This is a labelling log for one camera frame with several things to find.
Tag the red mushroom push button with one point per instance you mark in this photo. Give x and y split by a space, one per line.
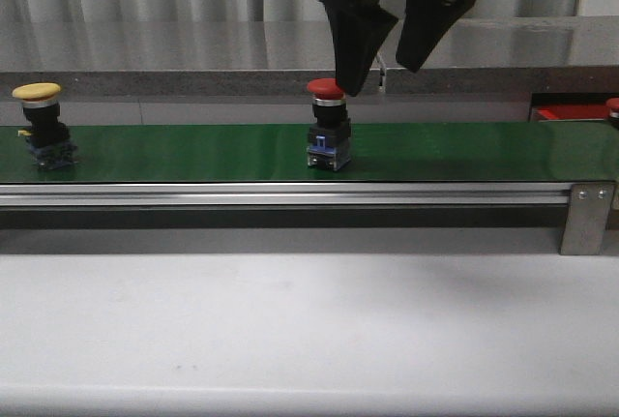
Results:
612 106

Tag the steel counter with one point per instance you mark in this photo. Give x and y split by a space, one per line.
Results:
522 55
167 59

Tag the right steel counter top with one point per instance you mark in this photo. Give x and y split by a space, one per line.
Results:
522 55

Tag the red plastic bin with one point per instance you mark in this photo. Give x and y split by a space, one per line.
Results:
571 112

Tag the aluminium conveyor side rail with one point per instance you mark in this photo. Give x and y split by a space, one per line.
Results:
282 193

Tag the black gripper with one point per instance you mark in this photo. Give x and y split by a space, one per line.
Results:
360 27

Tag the left steel counter top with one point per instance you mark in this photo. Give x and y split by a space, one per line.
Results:
167 59

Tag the steel conveyor support bracket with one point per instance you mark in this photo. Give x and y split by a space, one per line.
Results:
589 207

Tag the yellow push button corner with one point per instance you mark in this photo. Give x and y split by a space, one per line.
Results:
48 139

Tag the green conveyor belt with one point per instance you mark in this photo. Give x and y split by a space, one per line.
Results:
415 152

